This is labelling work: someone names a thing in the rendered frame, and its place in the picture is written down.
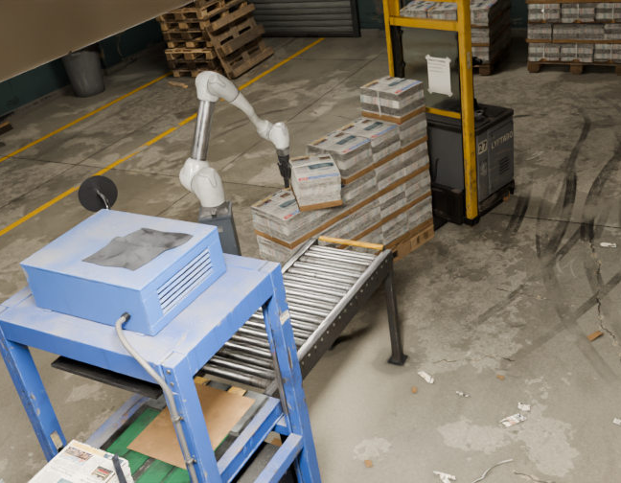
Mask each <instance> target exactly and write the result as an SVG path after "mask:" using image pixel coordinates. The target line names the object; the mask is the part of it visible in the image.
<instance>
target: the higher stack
mask: <svg viewBox="0 0 621 483"><path fill-rule="evenodd" d="M360 99H361V106H362V111H366V112H371V113H377V114H379V115H380V114H381V115H386V116H391V117H396V118H401V117H403V116H405V115H407V114H409V113H411V112H413V111H415V110H417V109H419V108H421V107H422V106H424V105H425V102H426V100H425V96H424V89H423V82H422V81H418V80H405V79H400V78H395V77H386V76H385V77H382V78H380V79H377V80H374V81H372V82H370V83H367V84H365V85H363V86H362V87H360ZM363 118H364V119H369V120H374V121H380V122H384V123H387V124H392V125H397V126H399V132H400V133H399V134H400V143H401V148H404V147H406V146H408V145H410V144H412V143H414V142H415V141H417V140H419V139H421V138H423V137H425V136H426V125H427V123H426V114H425V113H424V112H422V113H420V114H419V115H417V116H415V117H413V118H411V119H409V120H407V121H405V122H403V123H401V124H397V123H392V122H387V121H383V120H379V119H374V118H369V117H363ZM427 154H428V152H427V143H426V141H425V142H423V143H421V144H420V145H419V146H417V147H415V148H413V149H411V150H409V151H407V152H405V153H402V154H401V156H402V167H403V170H404V176H408V175H410V174H411V173H414V172H415V171H417V170H418V169H420V168H421V167H423V166H425V165H427V164H428V162H429V160H428V159H429V157H428V155H427ZM430 182H431V181H430V175H429V170H426V171H424V172H422V173H420V174H418V175H416V176H415V177H413V178H411V179H410V180H408V181H406V182H404V184H405V197H406V204H408V203H410V202H412V201H413V200H415V199H417V198H418V197H420V196H422V195H424V194H426V193H427V192H429V191H430V187H431V186H430ZM431 202H432V197H431V195H430V196H429V197H427V198H425V199H424V200H422V201H421V202H419V203H417V204H416V205H414V206H412V207H411V208H409V209H408V210H406V213H407V216H408V230H409V231H411V230H412V229H414V228H415V227H417V226H418V225H420V224H421V223H423V222H424V221H426V220H428V219H430V218H431V217H432V216H433V215H432V209H431V208H432V206H431ZM433 226H434V225H433V221H432V222H431V223H429V224H428V225H426V226H425V227H423V228H422V229H420V230H419V231H417V232H415V233H414V234H412V235H411V236H409V237H408V238H409V239H410V248H411V249H410V250H411V252H412V251H413V250H415V249H416V248H418V247H419V246H421V245H422V244H424V243H425V242H427V241H429V240H430V239H432V238H433V237H434V228H433Z"/></svg>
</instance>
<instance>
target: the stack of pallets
mask: <svg viewBox="0 0 621 483"><path fill-rule="evenodd" d="M237 4H238V8H231V7H233V6H235V5H237ZM245 6H247V0H196V1H194V2H192V3H190V4H187V5H185V6H183V7H180V8H178V9H175V10H173V11H169V12H167V13H168V14H167V13H164V14H162V15H160V16H157V17H156V21H159V24H160V25H161V31H162V33H163V36H164V40H166V41H167V42H168V46H169V47H168V48H169V49H167V50H165V54H166V57H167V61H168V64H169V67H170V68H169V69H170V70H172V71H173V75H174V78H181V77H182V76H184V75H186V74H188V73H189V72H191V74H192V78H196V76H197V75H198V74H199V73H201V72H204V71H212V72H216V73H219V74H221V75H224V74H225V73H224V70H222V71H221V64H220V59H219V58H218V57H217V55H216V53H215V51H214V50H215V47H214V46H212V44H211V42H212V41H211V39H210V37H208V35H207V34H206V32H205V30H204V27H206V26H208V25H210V24H212V23H214V22H215V21H217V20H219V19H221V18H223V17H224V16H226V15H228V14H230V13H232V12H235V11H237V10H239V9H241V8H243V7H245ZM171 23H173V24H171ZM233 38H234V37H233V36H232V35H231V36H229V37H228V38H226V39H224V40H222V42H221V43H220V45H222V44H224V43H226V42H228V41H229V40H231V39H233ZM177 42H178V43H177ZM205 65H206V66H205Z"/></svg>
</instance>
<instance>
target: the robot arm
mask: <svg viewBox="0 0 621 483"><path fill-rule="evenodd" d="M195 86H196V92H197V97H198V98H199V102H198V109H197V114H196V121H195V134H194V140H193V146H192V153H191V157H190V158H188V159H187V160H186V162H185V165H184V167H183V168H182V169H181V171H180V175H179V178H180V181H181V183H182V185H183V186H184V187H185V188H186V189H187V190H189V191H190V192H192V193H194V194H196V196H197V197H198V198H199V200H200V202H201V215H200V218H201V219H204V218H208V217H212V218H215V217H216V216H219V215H228V214H229V210H228V206H229V203H230V201H229V200H225V194H224V189H223V185H222V181H221V178H220V176H219V174H218V172H217V171H216V170H214V169H212V168H210V164H209V162H208V161H207V160H206V159H207V152H208V147H209V140H210V134H211V127H212V122H213V115H214V109H215V102H216V101H217V100H218V99H219V97H220V98H223V99H224V100H226V101H227V102H229V103H230V104H233V105H234V106H236V107H238V108H239V109H241V110H242V111H243V112H244V113H245V114H246V115H247V117H248V118H249V119H250V121H251V122H252V123H253V124H254V126H255V127H256V128H257V132H258V134H259V135H260V136H261V137H262V138H263V139H265V140H267V141H269V142H272V143H273V144H274V145H275V147H276V153H277V155H278V160H279V162H278V163H277V164H278V166H279V170H280V174H281V176H282V177H283V179H284V182H285V188H289V180H288V179H289V178H291V168H292V166H291V165H290V164H289V162H288V160H289V154H290V151H289V133H288V127H287V125H286V124H285V123H276V124H275V125H273V124H272V123H271V122H269V121H267V120H264V121H263V120H261V119H260V118H259V117H258V115H257V113H256V112H255V110H254V108H253V106H252V105H251V104H250V103H249V102H248V100H247V99H246V98H245V97H244V96H243V94H242V93H241V91H240V90H239V89H238V88H237V87H236V85H235V84H234V83H233V82H231V81H230V80H229V79H227V78H226V77H225V76H223V75H221V74H219V73H216V72H212V71H204V72H201V73H199V74H198V75H197V76H196V78H195Z"/></svg>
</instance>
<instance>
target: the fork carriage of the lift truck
mask: <svg viewBox="0 0 621 483"><path fill-rule="evenodd" d="M430 186H431V187H430V190H431V197H432V202H431V206H432V208H431V209H432V215H433V217H434V218H435V217H437V216H438V217H441V218H444V219H446V220H447V221H448V222H452V223H455V224H458V225H461V224H462V223H464V213H463V193H462V190H459V189H455V188H452V187H449V186H445V185H442V184H438V183H434V182H430Z"/></svg>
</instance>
